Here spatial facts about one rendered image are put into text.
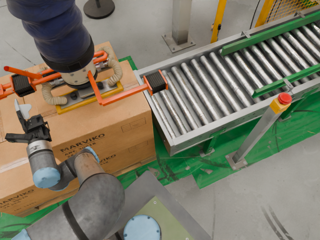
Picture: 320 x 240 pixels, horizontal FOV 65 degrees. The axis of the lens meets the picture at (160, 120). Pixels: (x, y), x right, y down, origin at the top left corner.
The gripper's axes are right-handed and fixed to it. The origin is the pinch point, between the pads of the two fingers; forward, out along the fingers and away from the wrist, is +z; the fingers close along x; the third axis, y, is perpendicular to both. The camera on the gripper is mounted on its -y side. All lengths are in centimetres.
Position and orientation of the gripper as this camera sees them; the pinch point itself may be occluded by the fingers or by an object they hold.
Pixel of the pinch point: (23, 108)
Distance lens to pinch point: 123.7
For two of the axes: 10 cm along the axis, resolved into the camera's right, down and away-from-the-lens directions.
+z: -4.3, -8.0, 4.2
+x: -0.2, -4.6, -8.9
